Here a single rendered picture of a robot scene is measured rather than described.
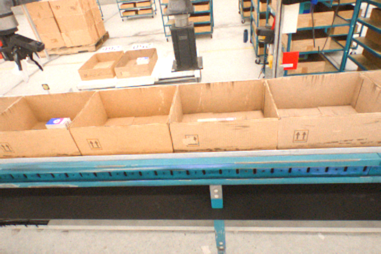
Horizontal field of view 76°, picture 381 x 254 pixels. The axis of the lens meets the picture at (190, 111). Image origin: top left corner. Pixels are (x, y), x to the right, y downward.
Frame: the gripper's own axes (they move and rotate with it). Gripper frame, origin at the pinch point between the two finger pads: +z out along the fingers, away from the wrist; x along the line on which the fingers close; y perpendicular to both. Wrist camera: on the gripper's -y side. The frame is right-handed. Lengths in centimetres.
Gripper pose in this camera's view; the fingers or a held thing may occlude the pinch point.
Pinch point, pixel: (36, 75)
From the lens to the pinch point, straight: 125.6
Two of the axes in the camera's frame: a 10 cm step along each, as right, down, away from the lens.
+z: 1.2, 8.2, 5.6
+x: -0.8, 5.7, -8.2
